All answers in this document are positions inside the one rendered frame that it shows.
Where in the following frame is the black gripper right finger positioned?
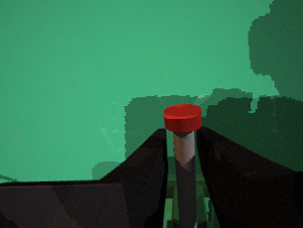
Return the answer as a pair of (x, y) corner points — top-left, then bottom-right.
(197, 126), (303, 228)

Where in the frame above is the brown tapered rod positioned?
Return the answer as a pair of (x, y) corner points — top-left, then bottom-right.
(163, 104), (202, 228)

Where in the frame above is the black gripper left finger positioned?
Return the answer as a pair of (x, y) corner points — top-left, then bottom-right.
(0, 129), (168, 228)

